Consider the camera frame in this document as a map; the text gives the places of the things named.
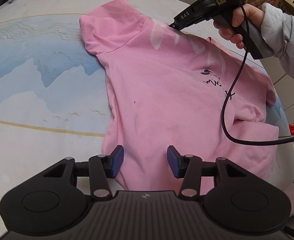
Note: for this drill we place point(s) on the grey sleeved right forearm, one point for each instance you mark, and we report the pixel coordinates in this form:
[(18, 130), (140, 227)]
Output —
[(277, 30)]

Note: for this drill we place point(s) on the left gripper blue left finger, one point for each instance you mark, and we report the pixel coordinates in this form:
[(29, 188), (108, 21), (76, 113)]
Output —
[(114, 161)]

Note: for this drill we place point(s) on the person's right hand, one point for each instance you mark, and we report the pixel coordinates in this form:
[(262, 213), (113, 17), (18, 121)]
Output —
[(253, 14)]

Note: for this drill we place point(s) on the pink Mickey t-shirt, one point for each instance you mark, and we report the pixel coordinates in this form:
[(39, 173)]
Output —
[(167, 88)]

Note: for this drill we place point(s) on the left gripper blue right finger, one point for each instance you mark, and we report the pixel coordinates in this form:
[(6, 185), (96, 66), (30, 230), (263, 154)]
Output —
[(177, 162)]

